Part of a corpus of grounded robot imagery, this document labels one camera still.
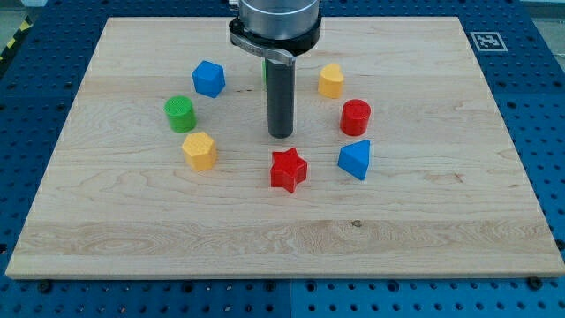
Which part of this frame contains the red cylinder block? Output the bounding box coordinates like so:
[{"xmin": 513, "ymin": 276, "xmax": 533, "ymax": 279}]
[{"xmin": 340, "ymin": 99, "xmax": 372, "ymax": 136}]

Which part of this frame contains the white fiducial marker tag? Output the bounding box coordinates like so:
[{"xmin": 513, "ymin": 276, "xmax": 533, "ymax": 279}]
[{"xmin": 471, "ymin": 31, "xmax": 508, "ymax": 52}]

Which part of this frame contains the light wooden board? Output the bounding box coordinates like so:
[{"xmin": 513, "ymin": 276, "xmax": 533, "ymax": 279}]
[{"xmin": 6, "ymin": 17, "xmax": 564, "ymax": 280}]

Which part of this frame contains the blue cube block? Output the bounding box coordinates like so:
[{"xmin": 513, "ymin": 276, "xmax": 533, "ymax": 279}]
[{"xmin": 192, "ymin": 60, "xmax": 225, "ymax": 98}]

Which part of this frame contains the blue triangle block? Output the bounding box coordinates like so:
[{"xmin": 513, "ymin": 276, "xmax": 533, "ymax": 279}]
[{"xmin": 337, "ymin": 140, "xmax": 371, "ymax": 180}]

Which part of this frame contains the green cylinder block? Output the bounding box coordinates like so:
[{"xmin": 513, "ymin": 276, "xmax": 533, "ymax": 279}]
[{"xmin": 163, "ymin": 95, "xmax": 197, "ymax": 133}]

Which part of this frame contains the red star block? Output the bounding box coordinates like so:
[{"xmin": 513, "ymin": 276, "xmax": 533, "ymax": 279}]
[{"xmin": 270, "ymin": 148, "xmax": 308, "ymax": 193}]

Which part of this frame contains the yellow hexagon block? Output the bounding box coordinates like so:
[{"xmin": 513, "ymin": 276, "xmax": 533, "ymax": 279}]
[{"xmin": 182, "ymin": 132, "xmax": 217, "ymax": 171}]

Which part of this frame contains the green block behind rod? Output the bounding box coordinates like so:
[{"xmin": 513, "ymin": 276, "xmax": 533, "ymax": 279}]
[{"xmin": 261, "ymin": 60, "xmax": 267, "ymax": 86}]

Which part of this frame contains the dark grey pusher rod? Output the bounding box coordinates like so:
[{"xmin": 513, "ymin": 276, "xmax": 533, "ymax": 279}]
[{"xmin": 265, "ymin": 59, "xmax": 295, "ymax": 139}]

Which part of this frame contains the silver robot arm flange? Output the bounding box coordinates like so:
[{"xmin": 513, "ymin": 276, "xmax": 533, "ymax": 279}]
[{"xmin": 228, "ymin": 0, "xmax": 321, "ymax": 67}]

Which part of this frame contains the black yellow hazard tape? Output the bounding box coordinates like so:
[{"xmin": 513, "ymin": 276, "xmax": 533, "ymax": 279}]
[{"xmin": 1, "ymin": 15, "xmax": 34, "ymax": 64}]

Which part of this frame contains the yellow heart block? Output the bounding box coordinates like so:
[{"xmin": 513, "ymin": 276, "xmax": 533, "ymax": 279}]
[{"xmin": 318, "ymin": 64, "xmax": 344, "ymax": 99}]

